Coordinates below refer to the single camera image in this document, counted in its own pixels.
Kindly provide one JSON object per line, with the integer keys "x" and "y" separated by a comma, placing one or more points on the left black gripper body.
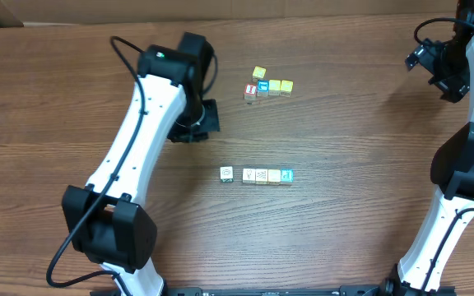
{"x": 201, "y": 128}

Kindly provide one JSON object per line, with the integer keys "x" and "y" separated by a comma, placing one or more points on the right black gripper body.
{"x": 449, "y": 88}

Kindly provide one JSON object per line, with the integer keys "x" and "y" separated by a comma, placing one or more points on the white block green pattern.
{"x": 226, "y": 174}

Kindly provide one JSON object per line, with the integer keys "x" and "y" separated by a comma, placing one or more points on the white block red base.
{"x": 249, "y": 175}

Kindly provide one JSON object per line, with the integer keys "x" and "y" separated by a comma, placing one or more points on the white block wavy pattern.
{"x": 261, "y": 176}

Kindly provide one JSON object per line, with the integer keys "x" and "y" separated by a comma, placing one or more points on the blue letter block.
{"x": 287, "y": 177}
{"x": 263, "y": 88}

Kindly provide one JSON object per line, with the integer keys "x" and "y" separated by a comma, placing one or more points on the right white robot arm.
{"x": 452, "y": 206}

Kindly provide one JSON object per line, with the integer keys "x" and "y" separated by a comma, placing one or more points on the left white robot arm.
{"x": 106, "y": 218}

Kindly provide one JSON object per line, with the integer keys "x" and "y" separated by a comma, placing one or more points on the red letter block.
{"x": 250, "y": 92}

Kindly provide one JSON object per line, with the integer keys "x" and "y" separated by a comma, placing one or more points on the yellow block top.
{"x": 258, "y": 73}

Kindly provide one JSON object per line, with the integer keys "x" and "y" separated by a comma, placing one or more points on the yellow block middle row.
{"x": 274, "y": 88}

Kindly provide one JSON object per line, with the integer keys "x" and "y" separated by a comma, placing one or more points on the yellow block row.
{"x": 274, "y": 88}
{"x": 286, "y": 88}

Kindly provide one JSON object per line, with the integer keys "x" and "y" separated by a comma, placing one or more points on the yellow block right row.
{"x": 286, "y": 88}

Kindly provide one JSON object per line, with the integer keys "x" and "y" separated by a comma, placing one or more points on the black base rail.
{"x": 345, "y": 290}

